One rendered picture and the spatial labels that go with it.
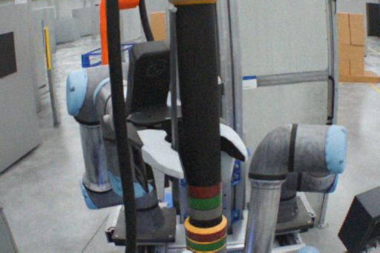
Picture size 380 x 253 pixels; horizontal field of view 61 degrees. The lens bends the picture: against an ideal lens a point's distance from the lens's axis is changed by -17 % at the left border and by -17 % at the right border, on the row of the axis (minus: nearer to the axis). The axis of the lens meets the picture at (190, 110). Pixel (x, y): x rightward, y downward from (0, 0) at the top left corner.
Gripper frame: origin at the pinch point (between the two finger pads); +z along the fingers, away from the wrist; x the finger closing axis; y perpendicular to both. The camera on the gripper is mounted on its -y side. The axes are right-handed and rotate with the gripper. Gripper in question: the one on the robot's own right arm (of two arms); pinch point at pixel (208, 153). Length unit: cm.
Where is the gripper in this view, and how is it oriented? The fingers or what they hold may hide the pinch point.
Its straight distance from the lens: 33.5
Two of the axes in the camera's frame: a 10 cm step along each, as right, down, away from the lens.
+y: 0.6, 9.6, 2.8
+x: -9.0, 1.7, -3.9
